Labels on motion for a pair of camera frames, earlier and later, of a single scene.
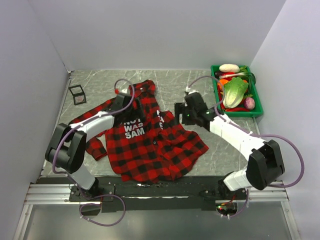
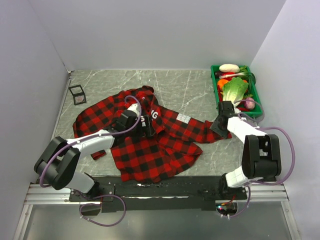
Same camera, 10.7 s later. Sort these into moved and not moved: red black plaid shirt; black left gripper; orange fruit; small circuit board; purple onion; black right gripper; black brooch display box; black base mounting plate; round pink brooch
Moved: black left gripper; red black plaid shirt; black right gripper
Not moved: purple onion; small circuit board; black brooch display box; black base mounting plate; orange fruit; round pink brooch
